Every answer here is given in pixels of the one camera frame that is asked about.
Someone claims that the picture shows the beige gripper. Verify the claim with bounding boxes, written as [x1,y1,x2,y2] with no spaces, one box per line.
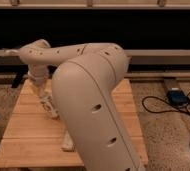
[31,78,59,118]

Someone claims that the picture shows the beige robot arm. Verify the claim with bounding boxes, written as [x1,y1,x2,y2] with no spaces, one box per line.
[7,39,146,171]

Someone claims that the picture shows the blue black power adapter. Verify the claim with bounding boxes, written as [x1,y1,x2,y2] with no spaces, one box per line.
[167,90,188,106]

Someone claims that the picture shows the metal frame rail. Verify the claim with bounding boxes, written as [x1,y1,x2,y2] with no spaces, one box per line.
[0,49,190,65]

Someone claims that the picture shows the black cable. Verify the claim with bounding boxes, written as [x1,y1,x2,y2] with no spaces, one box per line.
[141,79,190,169]

